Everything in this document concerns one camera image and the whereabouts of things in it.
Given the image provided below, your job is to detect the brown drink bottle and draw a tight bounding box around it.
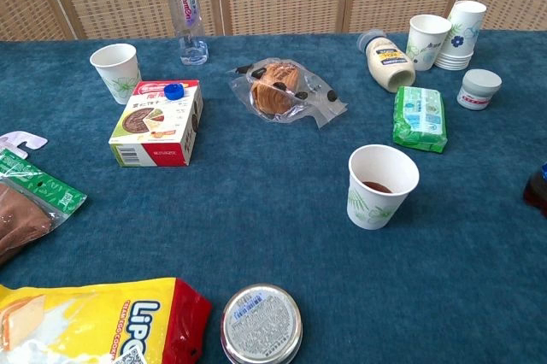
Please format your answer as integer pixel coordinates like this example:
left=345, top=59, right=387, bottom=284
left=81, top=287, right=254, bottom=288
left=523, top=161, right=547, bottom=218

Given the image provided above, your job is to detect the paper cup green flower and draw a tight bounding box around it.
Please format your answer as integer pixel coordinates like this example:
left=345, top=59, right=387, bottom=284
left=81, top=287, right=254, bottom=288
left=89, top=43, right=143, bottom=105
left=346, top=144, right=421, bottom=231

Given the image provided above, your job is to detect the blue bottle cap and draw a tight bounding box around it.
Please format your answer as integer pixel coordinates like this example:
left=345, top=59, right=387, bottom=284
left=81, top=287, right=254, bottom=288
left=163, top=82, right=187, bottom=101

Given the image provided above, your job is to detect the mayonnaise squeeze bottle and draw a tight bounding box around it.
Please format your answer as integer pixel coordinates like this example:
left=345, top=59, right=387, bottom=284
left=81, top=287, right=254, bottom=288
left=356, top=29, right=416, bottom=94

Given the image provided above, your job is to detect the clear water bottle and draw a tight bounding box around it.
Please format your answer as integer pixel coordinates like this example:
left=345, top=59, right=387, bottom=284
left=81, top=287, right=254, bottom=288
left=165, top=0, right=210, bottom=67

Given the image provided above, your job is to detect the empty paper cup green print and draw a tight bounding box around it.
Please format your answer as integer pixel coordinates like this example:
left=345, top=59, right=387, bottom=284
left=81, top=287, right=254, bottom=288
left=404, top=14, right=453, bottom=72

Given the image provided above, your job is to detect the paper cup stack blue flower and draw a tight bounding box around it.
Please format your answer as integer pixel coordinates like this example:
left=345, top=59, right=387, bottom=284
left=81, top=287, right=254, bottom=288
left=433, top=0, right=488, bottom=71

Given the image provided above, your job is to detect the blue table cloth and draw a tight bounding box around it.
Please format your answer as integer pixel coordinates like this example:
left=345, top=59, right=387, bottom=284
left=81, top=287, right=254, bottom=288
left=0, top=30, right=547, bottom=364

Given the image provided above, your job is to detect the bread in clear bag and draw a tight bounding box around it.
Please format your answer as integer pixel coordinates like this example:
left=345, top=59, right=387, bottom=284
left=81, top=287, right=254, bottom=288
left=227, top=57, right=349, bottom=130

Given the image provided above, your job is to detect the red white cookie box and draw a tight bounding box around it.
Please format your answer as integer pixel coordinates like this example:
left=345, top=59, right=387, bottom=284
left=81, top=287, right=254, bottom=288
left=108, top=79, right=204, bottom=168

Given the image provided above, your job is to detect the green tissue pack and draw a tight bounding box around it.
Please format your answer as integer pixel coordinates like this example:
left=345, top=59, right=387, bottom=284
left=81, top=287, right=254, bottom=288
left=392, top=85, right=449, bottom=154

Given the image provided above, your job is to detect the round metal tin can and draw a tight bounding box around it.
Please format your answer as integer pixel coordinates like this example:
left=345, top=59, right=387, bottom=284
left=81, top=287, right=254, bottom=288
left=220, top=283, right=303, bottom=364

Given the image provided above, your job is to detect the small white jar grey lid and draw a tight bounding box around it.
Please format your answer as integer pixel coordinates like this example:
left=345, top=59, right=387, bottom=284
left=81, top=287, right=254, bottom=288
left=456, top=68, right=503, bottom=111

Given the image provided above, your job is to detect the toothbrush blister pack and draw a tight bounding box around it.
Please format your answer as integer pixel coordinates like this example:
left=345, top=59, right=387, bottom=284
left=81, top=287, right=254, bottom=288
left=0, top=130, right=49, bottom=160

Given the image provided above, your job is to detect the yellow red cookie bag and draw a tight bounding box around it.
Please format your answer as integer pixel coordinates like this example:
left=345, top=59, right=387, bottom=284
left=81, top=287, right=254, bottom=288
left=0, top=277, right=213, bottom=364

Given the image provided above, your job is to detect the green brown snack bag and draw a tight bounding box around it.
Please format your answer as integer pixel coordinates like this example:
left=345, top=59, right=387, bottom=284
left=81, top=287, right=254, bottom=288
left=0, top=148, right=88, bottom=267

